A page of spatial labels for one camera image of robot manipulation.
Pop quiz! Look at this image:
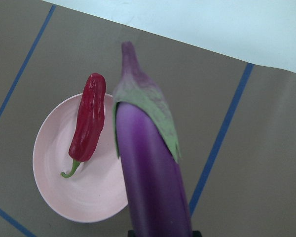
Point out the red chili pepper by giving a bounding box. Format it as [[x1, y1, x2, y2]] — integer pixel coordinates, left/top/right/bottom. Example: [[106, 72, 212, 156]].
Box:
[[61, 73, 106, 178]]

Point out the long purple eggplant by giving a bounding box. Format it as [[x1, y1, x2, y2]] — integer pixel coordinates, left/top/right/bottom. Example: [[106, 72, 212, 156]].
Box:
[[113, 41, 192, 237]]

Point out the pink plate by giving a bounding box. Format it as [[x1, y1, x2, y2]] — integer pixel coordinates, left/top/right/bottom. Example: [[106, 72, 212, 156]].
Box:
[[33, 94, 128, 223]]

